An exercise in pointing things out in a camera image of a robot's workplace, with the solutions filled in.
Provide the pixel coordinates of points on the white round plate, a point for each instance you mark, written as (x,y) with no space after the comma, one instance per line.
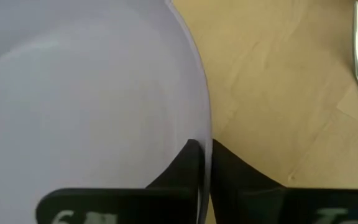
(89,93)

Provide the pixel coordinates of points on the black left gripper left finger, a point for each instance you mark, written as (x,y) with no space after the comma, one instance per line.
(172,199)

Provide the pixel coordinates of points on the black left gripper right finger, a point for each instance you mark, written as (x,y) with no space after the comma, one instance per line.
(247,202)

